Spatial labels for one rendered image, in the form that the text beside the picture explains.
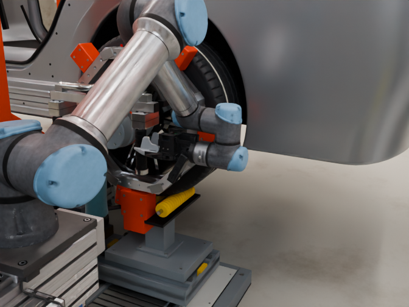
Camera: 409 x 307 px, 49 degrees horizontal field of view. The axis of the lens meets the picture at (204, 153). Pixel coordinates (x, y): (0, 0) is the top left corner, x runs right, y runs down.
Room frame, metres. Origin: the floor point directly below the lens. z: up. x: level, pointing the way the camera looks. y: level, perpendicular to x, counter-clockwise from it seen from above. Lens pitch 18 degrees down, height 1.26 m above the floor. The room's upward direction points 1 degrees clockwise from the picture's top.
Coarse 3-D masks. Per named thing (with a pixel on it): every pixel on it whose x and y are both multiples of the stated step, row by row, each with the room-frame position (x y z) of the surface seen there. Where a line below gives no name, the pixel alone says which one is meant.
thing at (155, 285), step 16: (208, 256) 1.80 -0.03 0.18; (112, 272) 1.69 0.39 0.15; (128, 272) 1.70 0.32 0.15; (144, 272) 1.69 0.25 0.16; (208, 272) 1.75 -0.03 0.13; (128, 288) 1.66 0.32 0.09; (144, 288) 1.63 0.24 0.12; (160, 288) 1.59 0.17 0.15; (176, 288) 1.56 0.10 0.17; (192, 288) 1.60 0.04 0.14
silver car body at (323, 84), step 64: (0, 0) 3.92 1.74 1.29; (64, 0) 2.07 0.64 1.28; (256, 0) 1.65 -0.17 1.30; (320, 0) 1.56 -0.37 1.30; (384, 0) 1.48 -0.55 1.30; (64, 64) 2.05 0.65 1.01; (256, 64) 1.65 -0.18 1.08; (320, 64) 1.55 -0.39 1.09; (384, 64) 1.48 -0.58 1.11; (256, 128) 1.64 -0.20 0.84; (320, 128) 1.54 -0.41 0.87; (384, 128) 1.48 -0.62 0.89
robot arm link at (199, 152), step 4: (200, 140) 1.28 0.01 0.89; (196, 144) 1.26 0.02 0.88; (200, 144) 1.25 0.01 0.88; (204, 144) 1.25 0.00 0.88; (208, 144) 1.25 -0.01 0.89; (196, 148) 1.25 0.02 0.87; (200, 148) 1.24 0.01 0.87; (204, 148) 1.24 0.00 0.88; (196, 152) 1.24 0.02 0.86; (200, 152) 1.24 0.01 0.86; (204, 152) 1.23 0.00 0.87; (196, 156) 1.24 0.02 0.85; (200, 156) 1.23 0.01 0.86; (204, 156) 1.23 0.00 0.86; (196, 160) 1.24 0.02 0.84; (200, 160) 1.24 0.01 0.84; (204, 160) 1.23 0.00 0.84; (200, 164) 1.25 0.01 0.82; (204, 164) 1.24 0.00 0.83
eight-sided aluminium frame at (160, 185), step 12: (108, 48) 1.65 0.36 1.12; (120, 48) 1.64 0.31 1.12; (96, 60) 1.68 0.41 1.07; (108, 60) 1.67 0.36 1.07; (96, 72) 1.68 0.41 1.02; (192, 84) 1.57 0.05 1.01; (192, 132) 1.51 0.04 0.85; (108, 156) 1.73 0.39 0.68; (108, 168) 1.67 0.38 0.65; (108, 180) 1.66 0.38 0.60; (120, 180) 1.66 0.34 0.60; (132, 180) 1.62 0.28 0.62; (144, 180) 1.61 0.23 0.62; (156, 180) 1.62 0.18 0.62; (156, 192) 1.57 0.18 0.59
